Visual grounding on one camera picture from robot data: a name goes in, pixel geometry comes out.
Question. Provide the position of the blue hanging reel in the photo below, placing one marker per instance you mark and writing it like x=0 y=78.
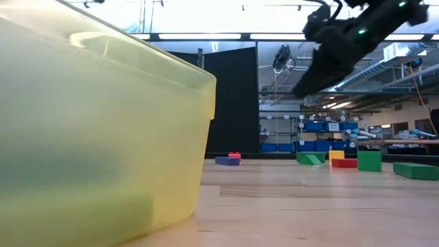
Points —
x=415 y=62

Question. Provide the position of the yellow translucent plastic bin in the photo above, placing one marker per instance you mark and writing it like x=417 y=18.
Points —
x=103 y=137

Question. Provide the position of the black folding partition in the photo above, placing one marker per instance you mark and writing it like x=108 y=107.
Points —
x=233 y=99

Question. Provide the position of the metal shelf rack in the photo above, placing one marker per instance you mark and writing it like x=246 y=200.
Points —
x=295 y=133

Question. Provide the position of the wooden workbench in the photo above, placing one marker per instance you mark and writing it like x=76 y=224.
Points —
x=408 y=141

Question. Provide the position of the yellow wooden cube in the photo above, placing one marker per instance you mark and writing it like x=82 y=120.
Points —
x=336 y=154

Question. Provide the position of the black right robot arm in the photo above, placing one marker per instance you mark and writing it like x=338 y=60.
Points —
x=387 y=17

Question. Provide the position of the purple wooden block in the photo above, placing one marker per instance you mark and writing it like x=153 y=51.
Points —
x=226 y=161

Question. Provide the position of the white ceiling air unit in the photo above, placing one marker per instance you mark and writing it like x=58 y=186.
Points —
x=401 y=51

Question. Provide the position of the silver ventilation duct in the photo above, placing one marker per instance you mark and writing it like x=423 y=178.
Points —
x=370 y=72

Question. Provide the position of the green wooden cube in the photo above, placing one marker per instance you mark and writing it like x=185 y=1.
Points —
x=369 y=161

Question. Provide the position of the red wooden cube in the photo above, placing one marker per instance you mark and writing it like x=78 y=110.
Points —
x=235 y=155

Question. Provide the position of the grey blue background robot arm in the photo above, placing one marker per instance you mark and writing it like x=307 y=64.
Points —
x=416 y=133
x=360 y=133

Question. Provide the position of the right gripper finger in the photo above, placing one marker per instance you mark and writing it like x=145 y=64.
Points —
x=322 y=84
x=310 y=80

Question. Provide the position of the wide red wooden block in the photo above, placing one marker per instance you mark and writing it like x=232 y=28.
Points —
x=344 y=163

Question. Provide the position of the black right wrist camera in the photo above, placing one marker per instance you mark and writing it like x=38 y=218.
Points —
x=317 y=20

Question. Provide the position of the blue storage bin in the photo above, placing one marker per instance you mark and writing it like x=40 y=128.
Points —
x=285 y=147
x=313 y=126
x=339 y=145
x=350 y=126
x=323 y=145
x=307 y=146
x=268 y=147
x=333 y=127

